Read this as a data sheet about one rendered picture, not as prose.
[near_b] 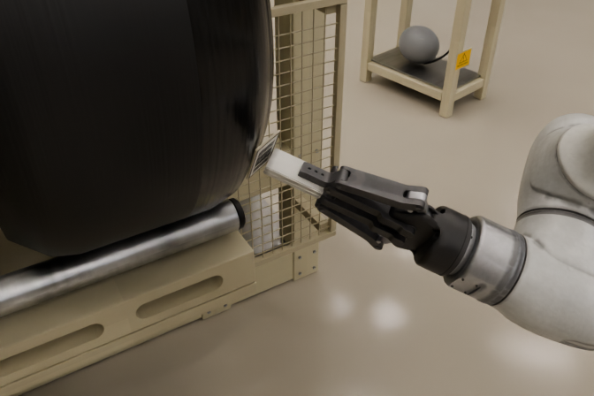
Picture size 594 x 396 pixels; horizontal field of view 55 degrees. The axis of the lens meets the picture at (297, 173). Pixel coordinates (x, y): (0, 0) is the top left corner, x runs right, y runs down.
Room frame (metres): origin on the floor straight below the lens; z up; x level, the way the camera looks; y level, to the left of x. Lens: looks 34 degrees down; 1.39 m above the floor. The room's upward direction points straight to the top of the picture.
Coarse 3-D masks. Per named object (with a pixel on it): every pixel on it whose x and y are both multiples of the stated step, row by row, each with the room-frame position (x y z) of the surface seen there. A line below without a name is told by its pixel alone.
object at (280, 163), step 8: (272, 152) 0.54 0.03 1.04; (280, 152) 0.54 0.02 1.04; (272, 160) 0.53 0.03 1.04; (280, 160) 0.54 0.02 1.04; (288, 160) 0.54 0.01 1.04; (296, 160) 0.54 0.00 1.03; (272, 168) 0.52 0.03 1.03; (280, 168) 0.53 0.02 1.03; (288, 168) 0.53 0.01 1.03; (296, 168) 0.53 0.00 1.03; (280, 176) 0.52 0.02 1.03; (288, 176) 0.52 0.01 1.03; (296, 176) 0.52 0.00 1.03; (296, 184) 0.52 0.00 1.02; (304, 184) 0.51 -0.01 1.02; (312, 184) 0.52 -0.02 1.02; (312, 192) 0.51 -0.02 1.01; (320, 192) 0.51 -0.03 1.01
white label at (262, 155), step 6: (276, 132) 0.53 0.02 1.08; (270, 138) 0.52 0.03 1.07; (276, 138) 0.54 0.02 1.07; (264, 144) 0.51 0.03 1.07; (270, 144) 0.53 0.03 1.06; (258, 150) 0.51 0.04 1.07; (264, 150) 0.52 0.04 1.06; (270, 150) 0.54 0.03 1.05; (258, 156) 0.52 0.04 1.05; (264, 156) 0.54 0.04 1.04; (252, 162) 0.51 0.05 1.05; (258, 162) 0.53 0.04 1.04; (264, 162) 0.55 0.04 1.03; (252, 168) 0.52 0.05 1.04; (258, 168) 0.54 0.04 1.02; (252, 174) 0.53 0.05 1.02
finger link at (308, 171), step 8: (304, 168) 0.52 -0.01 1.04; (312, 168) 0.52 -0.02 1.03; (320, 168) 0.53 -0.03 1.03; (304, 176) 0.52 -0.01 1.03; (312, 176) 0.52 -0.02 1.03; (320, 176) 0.52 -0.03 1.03; (328, 176) 0.52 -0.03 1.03; (336, 176) 0.51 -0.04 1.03; (344, 176) 0.51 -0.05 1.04; (320, 184) 0.52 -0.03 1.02; (328, 184) 0.51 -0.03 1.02
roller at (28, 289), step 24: (192, 216) 0.58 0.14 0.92; (216, 216) 0.58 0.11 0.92; (240, 216) 0.60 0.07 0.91; (120, 240) 0.53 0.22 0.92; (144, 240) 0.54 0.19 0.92; (168, 240) 0.54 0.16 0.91; (192, 240) 0.56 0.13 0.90; (48, 264) 0.49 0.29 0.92; (72, 264) 0.49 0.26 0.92; (96, 264) 0.50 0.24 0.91; (120, 264) 0.51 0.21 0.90; (0, 288) 0.45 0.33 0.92; (24, 288) 0.46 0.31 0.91; (48, 288) 0.47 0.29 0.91; (72, 288) 0.48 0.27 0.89; (0, 312) 0.44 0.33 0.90
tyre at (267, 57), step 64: (0, 0) 0.40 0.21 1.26; (64, 0) 0.41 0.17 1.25; (128, 0) 0.44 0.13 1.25; (192, 0) 0.46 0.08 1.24; (256, 0) 0.51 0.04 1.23; (0, 64) 0.38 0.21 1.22; (64, 64) 0.40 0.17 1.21; (128, 64) 0.42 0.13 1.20; (192, 64) 0.45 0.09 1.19; (256, 64) 0.49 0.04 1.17; (0, 128) 0.38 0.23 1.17; (64, 128) 0.39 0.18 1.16; (128, 128) 0.42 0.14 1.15; (192, 128) 0.45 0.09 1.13; (256, 128) 0.50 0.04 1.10; (0, 192) 0.39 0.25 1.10; (64, 192) 0.39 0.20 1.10; (128, 192) 0.43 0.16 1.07; (192, 192) 0.47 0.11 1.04
